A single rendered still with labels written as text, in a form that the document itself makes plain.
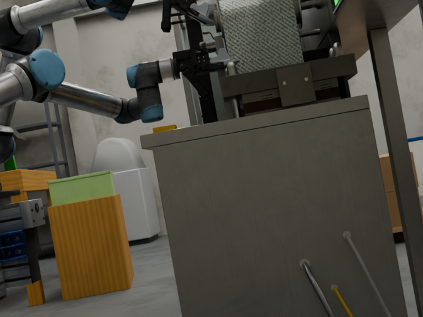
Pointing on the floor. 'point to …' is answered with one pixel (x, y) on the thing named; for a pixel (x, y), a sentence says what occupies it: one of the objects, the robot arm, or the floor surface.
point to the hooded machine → (130, 187)
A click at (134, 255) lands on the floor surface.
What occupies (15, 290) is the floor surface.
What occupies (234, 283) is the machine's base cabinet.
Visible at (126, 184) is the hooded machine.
